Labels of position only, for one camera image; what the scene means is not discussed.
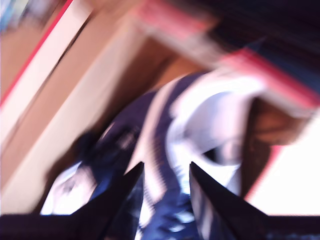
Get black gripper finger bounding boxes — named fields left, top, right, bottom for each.
left=189, top=161, right=263, bottom=240
left=74, top=161, right=146, bottom=240

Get blue suede shoe white stripes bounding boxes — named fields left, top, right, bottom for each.
left=39, top=71, right=266, bottom=240

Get red cardboard shoebox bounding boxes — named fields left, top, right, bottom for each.
left=0, top=0, right=320, bottom=201

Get black keyboard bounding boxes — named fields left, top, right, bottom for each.
left=172, top=0, right=320, bottom=83

